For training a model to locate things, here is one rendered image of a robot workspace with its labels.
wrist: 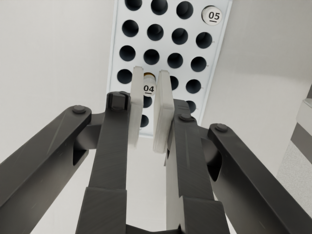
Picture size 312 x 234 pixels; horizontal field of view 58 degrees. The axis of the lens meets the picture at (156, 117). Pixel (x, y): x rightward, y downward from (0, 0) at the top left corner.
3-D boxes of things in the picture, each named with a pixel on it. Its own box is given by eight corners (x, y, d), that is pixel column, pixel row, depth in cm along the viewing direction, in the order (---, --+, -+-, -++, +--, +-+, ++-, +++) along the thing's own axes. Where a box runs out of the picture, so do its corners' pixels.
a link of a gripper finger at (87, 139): (123, 156, 14) (62, 149, 14) (128, 113, 19) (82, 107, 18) (126, 130, 13) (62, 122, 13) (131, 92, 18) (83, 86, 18)
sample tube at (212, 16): (208, 19, 24) (220, 27, 20) (193, 16, 24) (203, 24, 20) (211, 3, 23) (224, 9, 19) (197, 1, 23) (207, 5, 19)
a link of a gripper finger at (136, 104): (136, 152, 16) (123, 150, 16) (138, 103, 22) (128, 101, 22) (143, 103, 15) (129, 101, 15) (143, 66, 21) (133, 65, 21)
